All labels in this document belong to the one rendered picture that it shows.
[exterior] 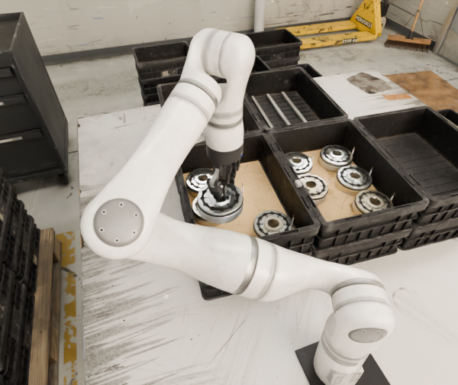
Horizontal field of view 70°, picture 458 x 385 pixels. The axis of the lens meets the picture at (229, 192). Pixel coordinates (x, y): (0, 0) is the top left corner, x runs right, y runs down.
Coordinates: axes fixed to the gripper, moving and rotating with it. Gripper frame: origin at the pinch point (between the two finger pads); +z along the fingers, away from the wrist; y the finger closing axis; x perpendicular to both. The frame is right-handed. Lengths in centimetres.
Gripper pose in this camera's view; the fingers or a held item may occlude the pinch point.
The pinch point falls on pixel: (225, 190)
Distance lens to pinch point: 75.6
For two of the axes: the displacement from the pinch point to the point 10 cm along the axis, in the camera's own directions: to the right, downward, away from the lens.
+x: -9.2, -2.8, 2.9
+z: 0.1, 7.1, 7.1
